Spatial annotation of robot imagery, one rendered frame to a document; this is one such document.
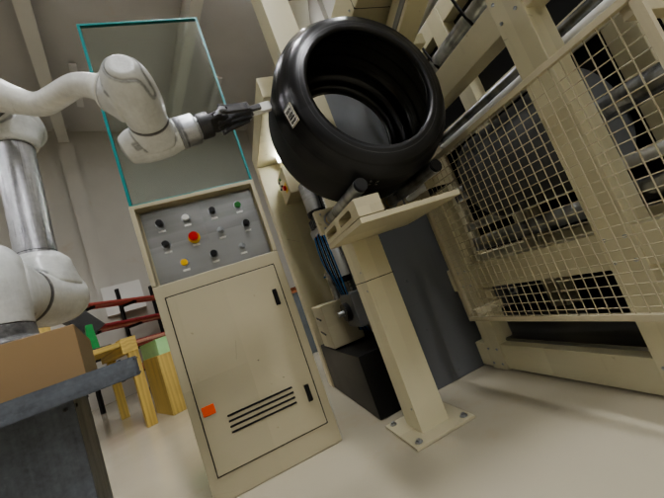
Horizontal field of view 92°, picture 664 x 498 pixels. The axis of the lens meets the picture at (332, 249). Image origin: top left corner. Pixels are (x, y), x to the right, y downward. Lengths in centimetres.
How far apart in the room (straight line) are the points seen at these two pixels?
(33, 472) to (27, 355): 22
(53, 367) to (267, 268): 87
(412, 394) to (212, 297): 91
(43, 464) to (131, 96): 78
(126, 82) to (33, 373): 64
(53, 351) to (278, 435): 95
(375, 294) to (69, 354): 95
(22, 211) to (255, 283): 80
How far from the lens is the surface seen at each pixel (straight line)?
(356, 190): 97
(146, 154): 104
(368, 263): 131
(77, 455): 94
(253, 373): 150
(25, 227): 129
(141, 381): 385
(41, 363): 92
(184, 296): 151
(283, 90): 106
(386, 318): 132
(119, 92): 92
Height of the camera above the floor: 64
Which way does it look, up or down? 7 degrees up
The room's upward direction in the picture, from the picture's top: 20 degrees counter-clockwise
